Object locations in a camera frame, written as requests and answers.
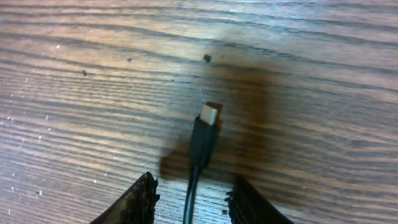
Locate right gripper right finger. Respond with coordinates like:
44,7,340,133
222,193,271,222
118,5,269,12
225,175,294,224

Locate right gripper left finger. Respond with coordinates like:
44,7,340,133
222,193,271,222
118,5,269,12
90,172,160,224

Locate black USB charging cable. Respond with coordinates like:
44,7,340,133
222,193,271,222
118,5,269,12
182,104,219,224

